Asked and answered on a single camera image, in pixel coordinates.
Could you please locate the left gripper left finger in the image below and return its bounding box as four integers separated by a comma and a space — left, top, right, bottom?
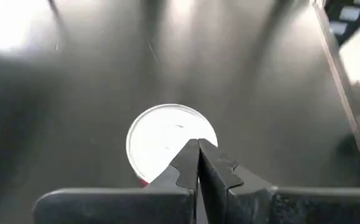
144, 138, 200, 192

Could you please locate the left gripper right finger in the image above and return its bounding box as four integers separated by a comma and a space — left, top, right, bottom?
198, 138, 274, 224

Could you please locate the red label tin can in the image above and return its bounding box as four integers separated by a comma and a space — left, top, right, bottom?
126, 103, 219, 187

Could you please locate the black table mat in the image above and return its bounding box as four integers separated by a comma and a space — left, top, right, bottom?
0, 0, 360, 191

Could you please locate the black metal table frame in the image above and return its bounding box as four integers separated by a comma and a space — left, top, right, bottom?
310, 0, 360, 189

